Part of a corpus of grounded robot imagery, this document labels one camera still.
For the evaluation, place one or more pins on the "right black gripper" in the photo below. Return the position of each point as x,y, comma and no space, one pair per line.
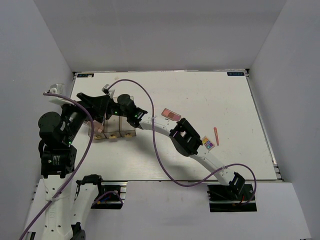
112,101

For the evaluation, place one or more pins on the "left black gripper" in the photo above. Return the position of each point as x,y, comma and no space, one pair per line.
96,105

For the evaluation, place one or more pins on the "pink blush palette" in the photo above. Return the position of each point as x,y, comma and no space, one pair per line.
171,115

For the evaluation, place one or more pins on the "colourful eyeshadow palette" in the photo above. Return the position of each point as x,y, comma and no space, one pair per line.
209,145

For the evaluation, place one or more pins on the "beige foundation tube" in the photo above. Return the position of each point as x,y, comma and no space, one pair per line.
98,127

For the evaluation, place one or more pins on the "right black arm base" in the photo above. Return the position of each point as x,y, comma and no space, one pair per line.
220,201

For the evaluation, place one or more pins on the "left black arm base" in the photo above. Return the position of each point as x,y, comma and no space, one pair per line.
111,195

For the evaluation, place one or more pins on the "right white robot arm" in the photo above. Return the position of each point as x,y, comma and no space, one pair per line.
185,139

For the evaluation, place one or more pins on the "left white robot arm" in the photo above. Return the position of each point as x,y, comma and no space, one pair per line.
65,214

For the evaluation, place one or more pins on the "pink makeup applicator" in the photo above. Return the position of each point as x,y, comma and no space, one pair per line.
216,136

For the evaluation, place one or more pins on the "middle clear organizer bin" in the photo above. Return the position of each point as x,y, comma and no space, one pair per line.
111,125

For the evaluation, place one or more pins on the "clear organizer bin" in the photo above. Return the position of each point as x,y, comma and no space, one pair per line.
127,127
111,125
95,136

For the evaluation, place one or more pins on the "right clear organizer bin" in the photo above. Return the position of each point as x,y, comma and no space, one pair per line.
127,127

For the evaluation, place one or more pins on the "left clear organizer bin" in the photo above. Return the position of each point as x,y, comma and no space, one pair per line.
95,136

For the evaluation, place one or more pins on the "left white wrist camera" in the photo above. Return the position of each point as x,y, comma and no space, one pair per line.
56,93

